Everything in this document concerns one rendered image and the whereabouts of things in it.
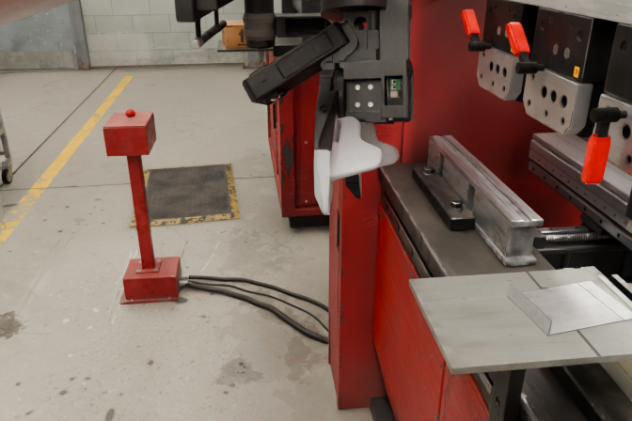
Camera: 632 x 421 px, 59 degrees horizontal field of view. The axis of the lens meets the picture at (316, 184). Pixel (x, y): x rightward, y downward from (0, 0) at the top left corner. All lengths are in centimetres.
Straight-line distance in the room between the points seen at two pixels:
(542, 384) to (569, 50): 46
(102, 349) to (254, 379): 62
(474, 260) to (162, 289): 170
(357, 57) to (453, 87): 101
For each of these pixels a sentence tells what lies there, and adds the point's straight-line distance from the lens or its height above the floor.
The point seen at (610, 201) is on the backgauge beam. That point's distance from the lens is 127.
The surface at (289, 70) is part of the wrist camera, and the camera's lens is 55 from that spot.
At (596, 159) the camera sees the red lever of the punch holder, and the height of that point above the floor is 119.
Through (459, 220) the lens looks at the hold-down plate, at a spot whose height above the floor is 90.
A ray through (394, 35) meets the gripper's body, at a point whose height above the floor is 135.
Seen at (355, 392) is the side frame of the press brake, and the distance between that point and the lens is 197.
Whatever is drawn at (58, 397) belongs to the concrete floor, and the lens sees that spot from 223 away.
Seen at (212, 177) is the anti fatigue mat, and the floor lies 1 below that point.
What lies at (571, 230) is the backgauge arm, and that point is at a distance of 134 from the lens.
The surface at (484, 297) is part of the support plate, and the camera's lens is 78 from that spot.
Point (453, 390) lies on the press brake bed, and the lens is 110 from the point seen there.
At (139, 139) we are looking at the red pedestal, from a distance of 225.
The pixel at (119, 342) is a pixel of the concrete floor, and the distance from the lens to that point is 240.
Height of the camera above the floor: 142
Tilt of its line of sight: 23 degrees down
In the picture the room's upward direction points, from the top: straight up
